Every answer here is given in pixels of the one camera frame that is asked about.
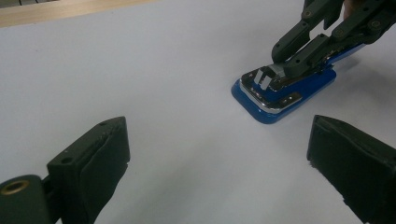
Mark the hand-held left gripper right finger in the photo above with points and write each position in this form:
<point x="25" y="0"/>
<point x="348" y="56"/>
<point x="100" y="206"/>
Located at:
<point x="358" y="168"/>

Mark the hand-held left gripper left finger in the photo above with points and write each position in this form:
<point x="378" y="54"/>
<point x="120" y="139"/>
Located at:
<point x="93" y="168"/>

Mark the blue stapler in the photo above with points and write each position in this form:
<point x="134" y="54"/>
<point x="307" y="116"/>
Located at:
<point x="311" y="85"/>

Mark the white table cover sheet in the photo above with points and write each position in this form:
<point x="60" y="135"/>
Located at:
<point x="171" y="77"/>

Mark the wooden table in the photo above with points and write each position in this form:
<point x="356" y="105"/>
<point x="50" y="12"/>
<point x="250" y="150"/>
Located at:
<point x="46" y="12"/>

